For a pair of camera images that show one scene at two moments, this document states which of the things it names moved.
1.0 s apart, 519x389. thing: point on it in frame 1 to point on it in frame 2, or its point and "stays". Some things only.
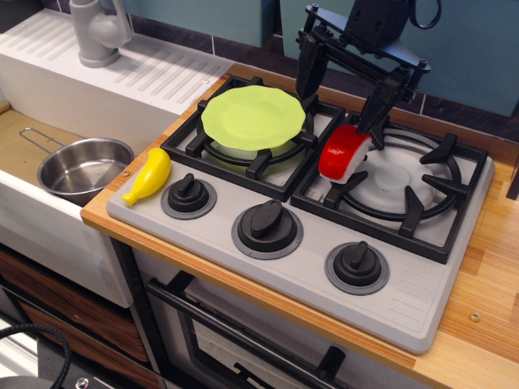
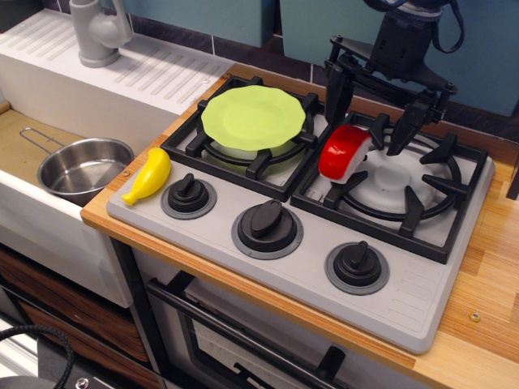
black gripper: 368,42 to 397,61
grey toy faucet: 100,35 stays
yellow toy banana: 152,177 stays
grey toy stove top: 301,255 stays
